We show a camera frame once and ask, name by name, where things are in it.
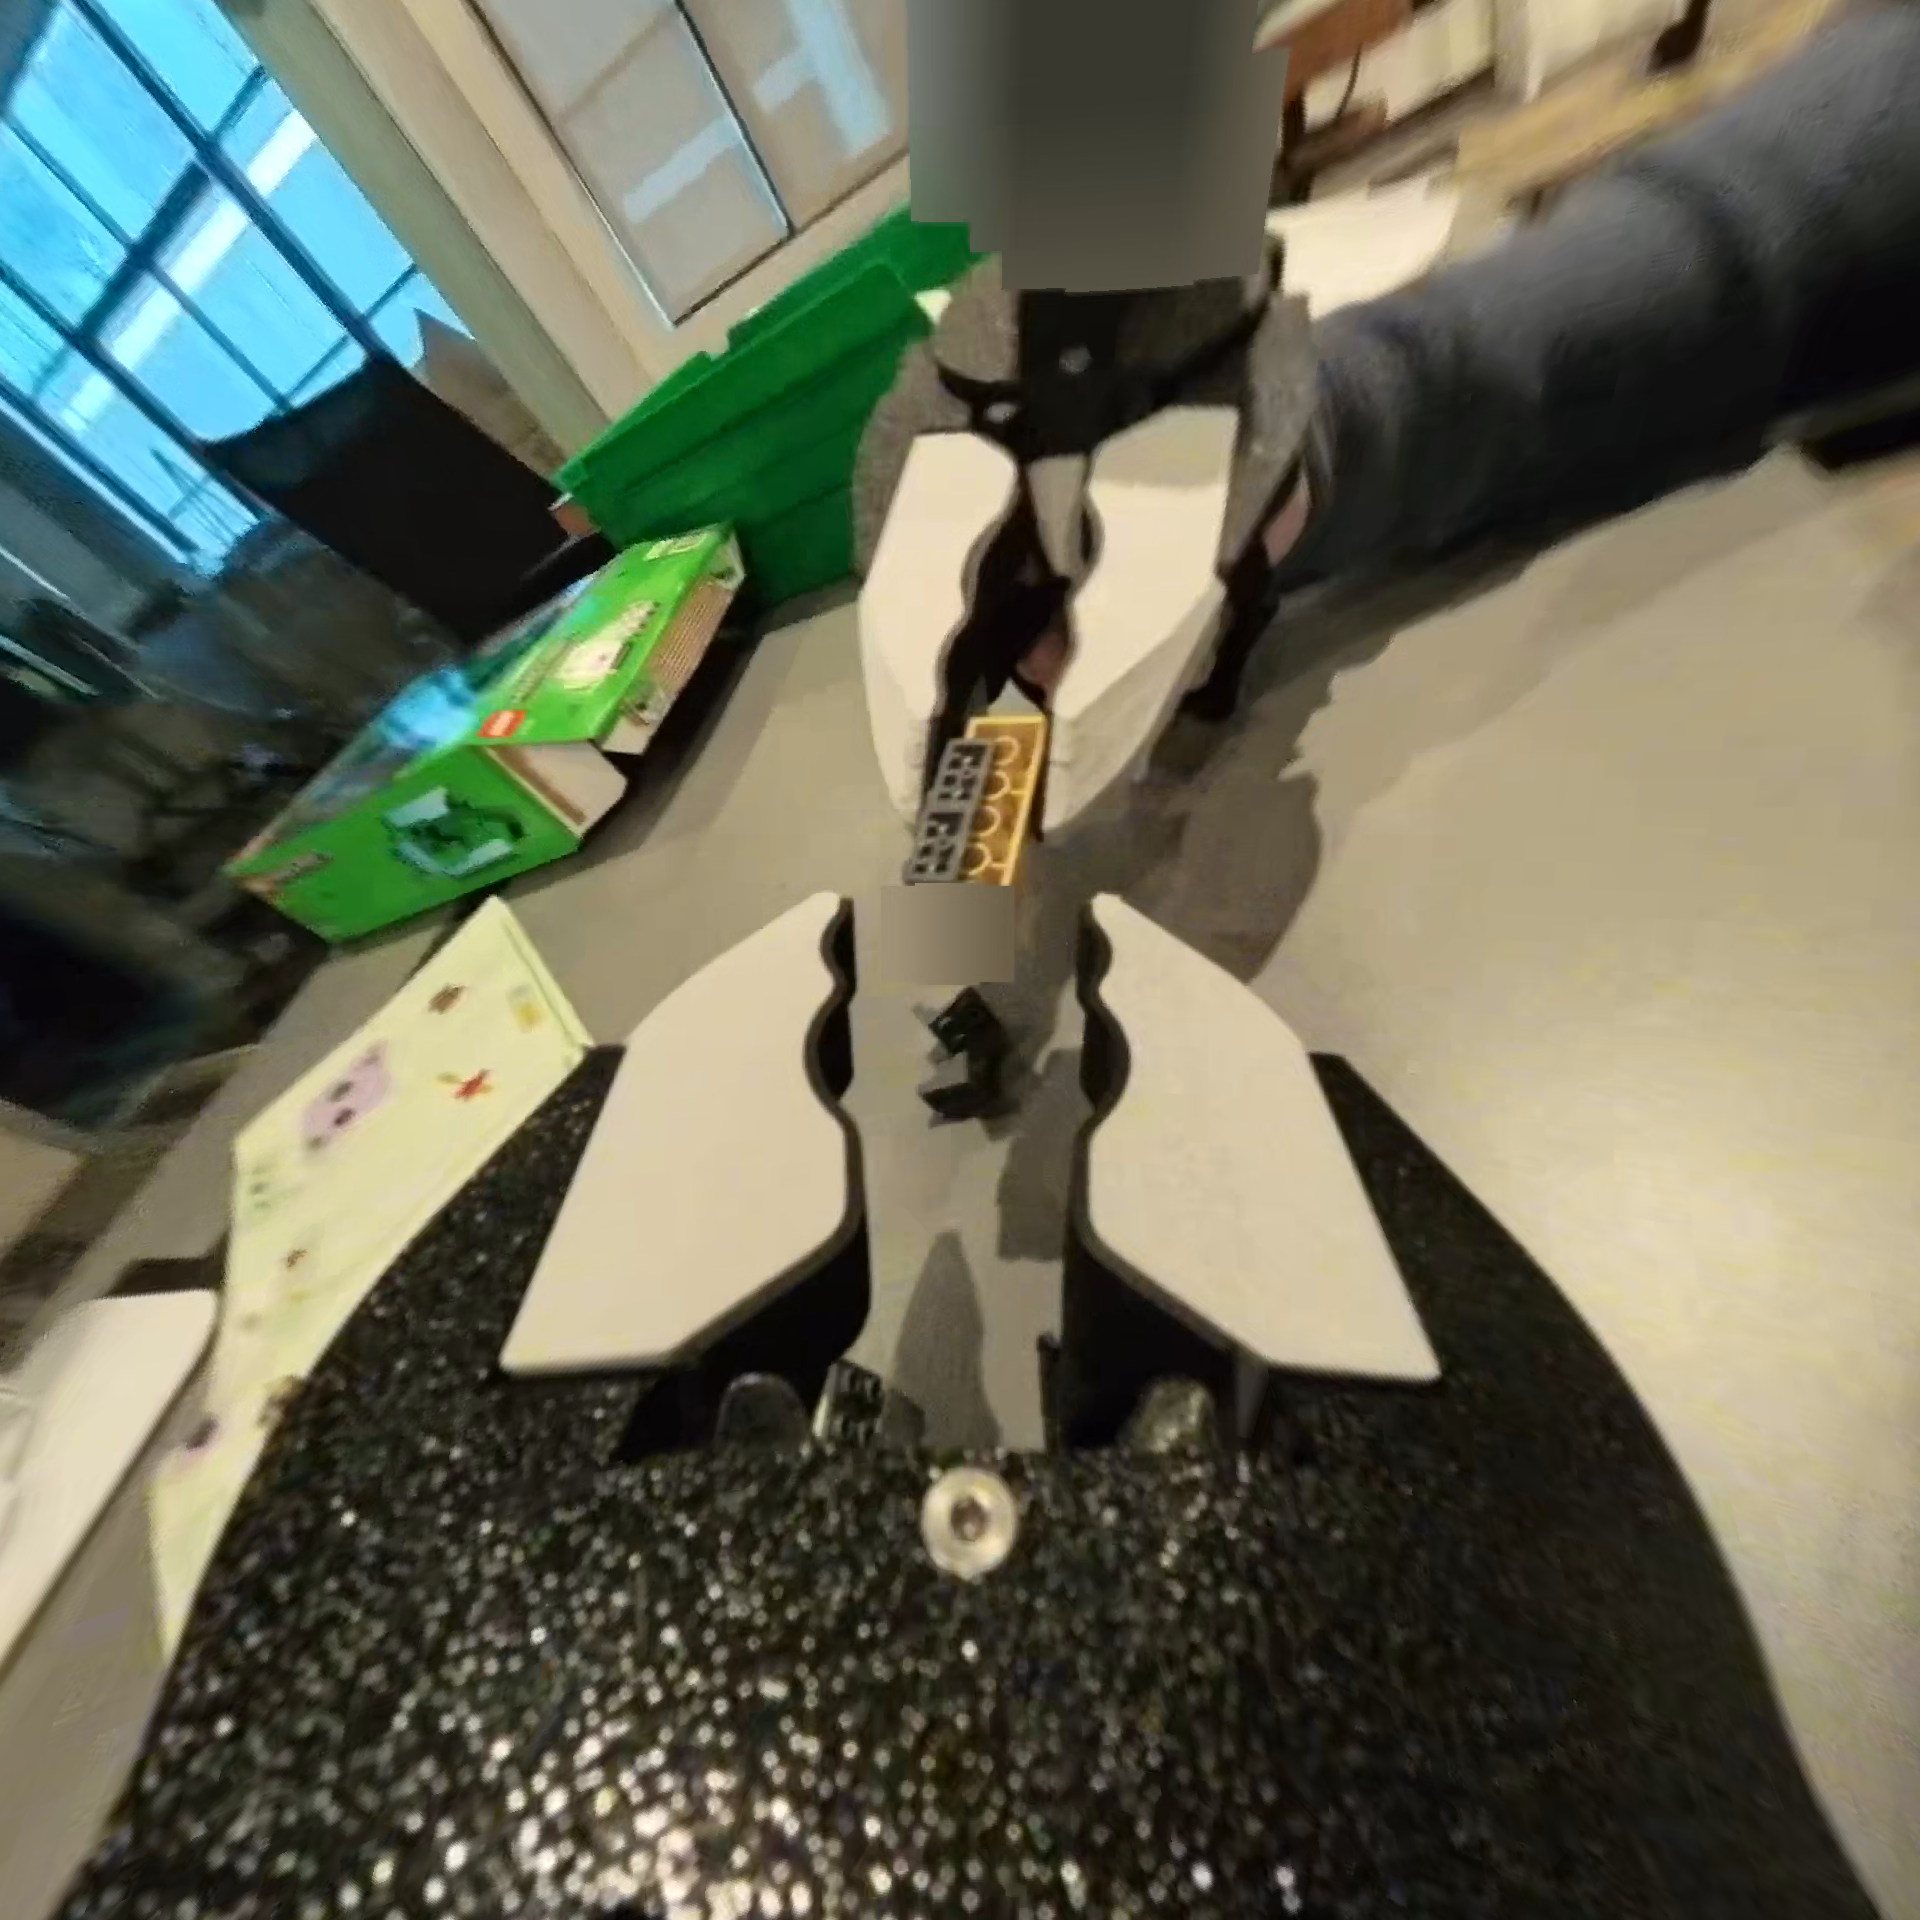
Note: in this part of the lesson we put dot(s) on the window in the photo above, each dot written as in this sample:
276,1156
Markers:
163,253

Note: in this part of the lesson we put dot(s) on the pale green instruction booklet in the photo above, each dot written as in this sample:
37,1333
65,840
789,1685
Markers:
376,1111

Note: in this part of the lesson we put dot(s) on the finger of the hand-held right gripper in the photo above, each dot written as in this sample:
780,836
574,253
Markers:
1162,570
907,602

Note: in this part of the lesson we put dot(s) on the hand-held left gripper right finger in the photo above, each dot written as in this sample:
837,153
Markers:
1228,1184

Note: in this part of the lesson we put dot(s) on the green toy set box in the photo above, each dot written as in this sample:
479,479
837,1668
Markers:
452,779

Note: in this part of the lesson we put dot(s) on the person's right forearm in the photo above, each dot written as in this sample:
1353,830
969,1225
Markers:
1576,346

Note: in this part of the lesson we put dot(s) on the grey desk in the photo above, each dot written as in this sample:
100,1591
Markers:
1576,978

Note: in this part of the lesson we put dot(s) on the dark grey toy brick plate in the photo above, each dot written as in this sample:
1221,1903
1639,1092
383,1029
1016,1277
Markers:
944,811

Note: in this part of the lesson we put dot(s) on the yellow toy brick plate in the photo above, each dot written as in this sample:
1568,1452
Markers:
1016,795

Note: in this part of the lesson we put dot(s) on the small black toy brick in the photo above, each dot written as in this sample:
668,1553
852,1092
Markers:
960,1057

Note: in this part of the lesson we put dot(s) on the green plastic bin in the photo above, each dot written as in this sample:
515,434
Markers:
750,434

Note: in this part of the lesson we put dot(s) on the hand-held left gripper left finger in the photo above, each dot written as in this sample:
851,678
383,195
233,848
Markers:
707,1173

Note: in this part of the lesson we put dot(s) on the black chair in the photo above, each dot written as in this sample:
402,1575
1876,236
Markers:
405,496

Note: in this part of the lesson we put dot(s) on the white flat tray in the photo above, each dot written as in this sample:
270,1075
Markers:
85,1425

